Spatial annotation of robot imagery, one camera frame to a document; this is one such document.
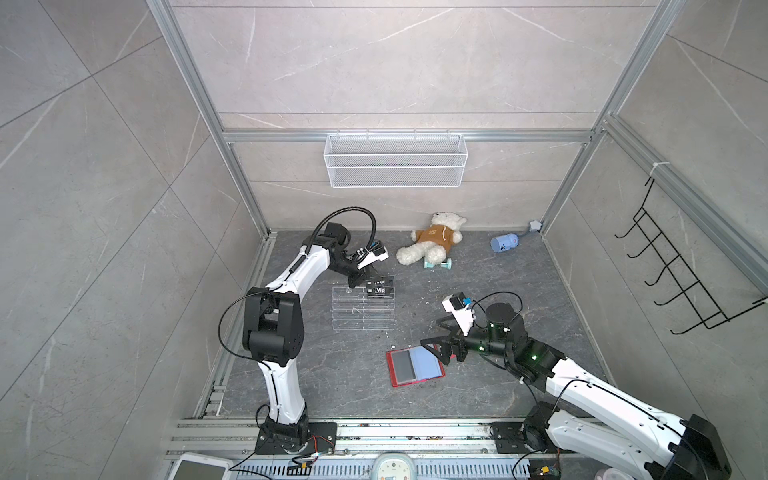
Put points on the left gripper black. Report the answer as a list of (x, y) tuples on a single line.
[(360, 276)]

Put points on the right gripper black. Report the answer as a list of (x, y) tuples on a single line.
[(447, 344)]

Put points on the black VIP credit card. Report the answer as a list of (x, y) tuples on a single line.
[(380, 292)]

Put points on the clear acrylic organizer tray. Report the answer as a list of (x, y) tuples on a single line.
[(352, 310)]

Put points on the red leather card holder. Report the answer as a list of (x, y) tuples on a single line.
[(427, 367)]

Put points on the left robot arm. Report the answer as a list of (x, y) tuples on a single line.
[(273, 326)]

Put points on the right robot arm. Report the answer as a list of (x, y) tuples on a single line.
[(588, 416)]

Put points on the grey card in holder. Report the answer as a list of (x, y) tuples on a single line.
[(402, 367)]

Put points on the white teddy bear orange shirt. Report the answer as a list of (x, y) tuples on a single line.
[(434, 243)]

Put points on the blue cylindrical cup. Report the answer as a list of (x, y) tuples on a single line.
[(504, 242)]

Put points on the white round timer device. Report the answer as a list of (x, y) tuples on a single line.
[(393, 466)]

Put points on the pink white round object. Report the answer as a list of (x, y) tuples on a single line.
[(614, 474)]

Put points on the white tablet device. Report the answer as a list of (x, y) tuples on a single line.
[(194, 466)]

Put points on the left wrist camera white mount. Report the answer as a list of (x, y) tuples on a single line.
[(367, 256)]

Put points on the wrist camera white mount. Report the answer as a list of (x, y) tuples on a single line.
[(461, 308), (367, 256)]

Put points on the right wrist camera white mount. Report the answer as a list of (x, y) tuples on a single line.
[(461, 308)]

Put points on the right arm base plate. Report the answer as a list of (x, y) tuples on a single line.
[(517, 437)]

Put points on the white wire mesh basket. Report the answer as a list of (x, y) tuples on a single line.
[(416, 160)]

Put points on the aluminium front rail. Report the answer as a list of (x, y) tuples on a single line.
[(236, 438)]

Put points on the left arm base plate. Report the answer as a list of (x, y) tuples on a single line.
[(301, 439)]

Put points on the black wire hook rack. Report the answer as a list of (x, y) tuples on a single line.
[(708, 312)]

